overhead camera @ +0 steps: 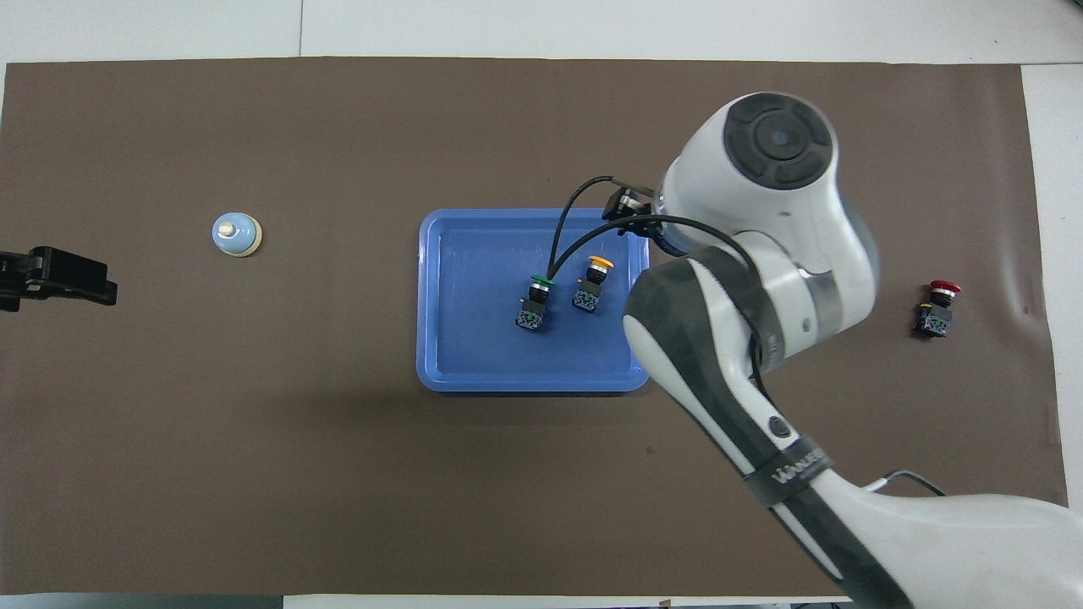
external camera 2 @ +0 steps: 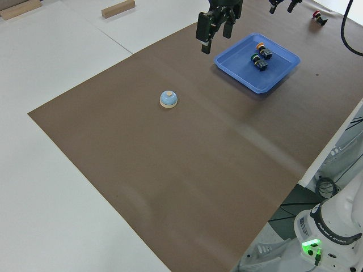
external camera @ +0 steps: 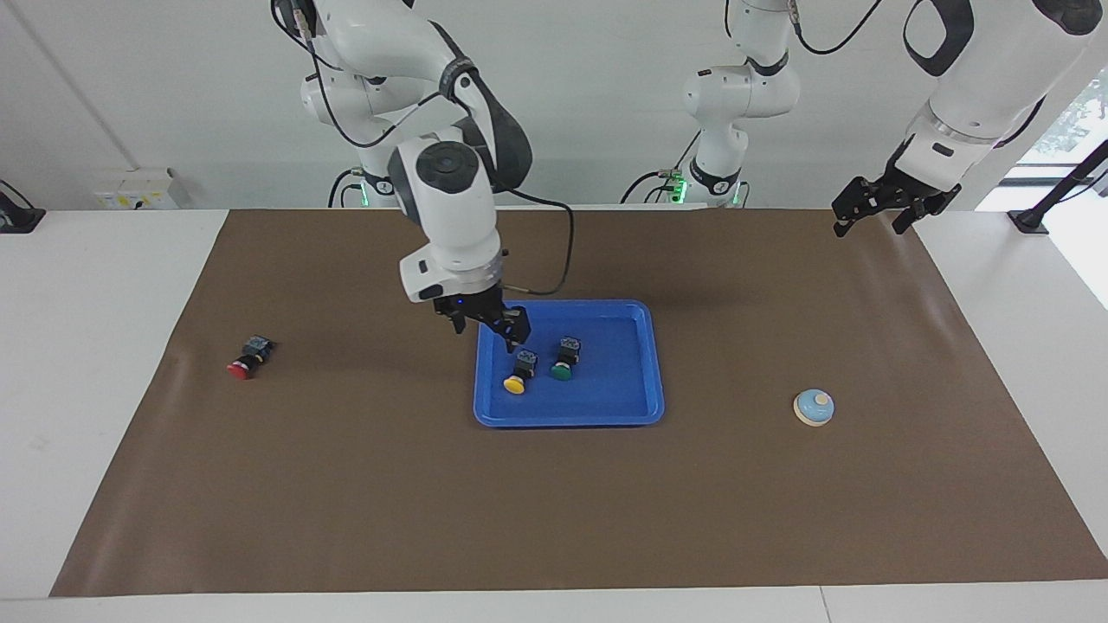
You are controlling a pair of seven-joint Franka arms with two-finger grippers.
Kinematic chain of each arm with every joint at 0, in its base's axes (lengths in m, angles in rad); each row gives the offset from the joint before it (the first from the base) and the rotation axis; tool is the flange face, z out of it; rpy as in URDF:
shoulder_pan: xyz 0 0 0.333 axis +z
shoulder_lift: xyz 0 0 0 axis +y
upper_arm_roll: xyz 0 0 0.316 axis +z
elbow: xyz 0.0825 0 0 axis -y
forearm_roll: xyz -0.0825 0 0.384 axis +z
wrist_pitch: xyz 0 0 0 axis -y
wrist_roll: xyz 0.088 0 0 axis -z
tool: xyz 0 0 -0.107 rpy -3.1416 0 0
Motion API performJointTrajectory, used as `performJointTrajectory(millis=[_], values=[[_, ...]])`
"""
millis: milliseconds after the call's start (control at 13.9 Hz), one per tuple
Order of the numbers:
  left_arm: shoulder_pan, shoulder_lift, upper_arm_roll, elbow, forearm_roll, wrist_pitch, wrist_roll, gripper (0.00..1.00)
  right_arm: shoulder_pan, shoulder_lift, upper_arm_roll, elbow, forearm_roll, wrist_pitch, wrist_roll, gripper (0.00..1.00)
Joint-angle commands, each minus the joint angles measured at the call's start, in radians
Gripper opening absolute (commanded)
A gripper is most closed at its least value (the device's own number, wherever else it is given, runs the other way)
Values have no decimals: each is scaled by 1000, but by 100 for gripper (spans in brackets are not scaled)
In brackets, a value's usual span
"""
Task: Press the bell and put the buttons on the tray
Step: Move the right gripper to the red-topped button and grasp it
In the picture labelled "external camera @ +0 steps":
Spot light blue call bell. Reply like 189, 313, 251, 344
792, 387, 835, 427

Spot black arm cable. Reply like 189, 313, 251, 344
273, 0, 575, 297
783, 0, 884, 56

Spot red push button switch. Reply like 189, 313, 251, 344
227, 336, 274, 381

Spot black clamp mount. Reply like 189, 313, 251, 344
0, 179, 46, 234

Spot blue plastic tray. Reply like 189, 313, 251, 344
473, 299, 666, 429

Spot brown table mat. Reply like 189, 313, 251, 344
49, 206, 1108, 598

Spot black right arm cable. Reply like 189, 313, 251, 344
273, 0, 575, 297

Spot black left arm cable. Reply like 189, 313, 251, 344
783, 0, 884, 56

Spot yellow push button switch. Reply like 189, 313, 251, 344
503, 349, 539, 396

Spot black camera stand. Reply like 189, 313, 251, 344
1007, 138, 1108, 234

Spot black left base cable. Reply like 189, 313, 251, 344
620, 130, 704, 206

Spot white wall socket box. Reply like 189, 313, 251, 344
93, 167, 193, 210

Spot black base cable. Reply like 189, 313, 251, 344
327, 167, 369, 209
620, 130, 704, 206

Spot green push button switch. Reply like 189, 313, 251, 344
550, 337, 582, 382

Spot black right base cable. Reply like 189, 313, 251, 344
327, 167, 369, 209

